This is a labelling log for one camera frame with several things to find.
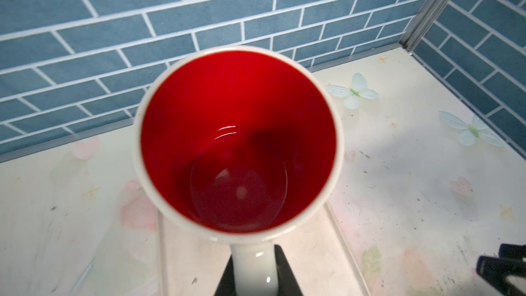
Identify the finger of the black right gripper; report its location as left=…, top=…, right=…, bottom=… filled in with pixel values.
left=476, top=256, right=525, bottom=296
left=499, top=243, right=526, bottom=260

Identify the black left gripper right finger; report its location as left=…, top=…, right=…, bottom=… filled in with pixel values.
left=274, top=244, right=303, bottom=296

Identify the white mug red inside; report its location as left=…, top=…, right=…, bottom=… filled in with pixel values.
left=132, top=45, right=345, bottom=295

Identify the beige serving tray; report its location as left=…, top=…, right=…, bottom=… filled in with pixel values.
left=158, top=206, right=369, bottom=295

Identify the aluminium corner post right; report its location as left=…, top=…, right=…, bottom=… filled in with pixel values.
left=399, top=0, right=451, bottom=52

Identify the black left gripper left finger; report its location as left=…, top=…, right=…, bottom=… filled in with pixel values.
left=214, top=256, right=236, bottom=296

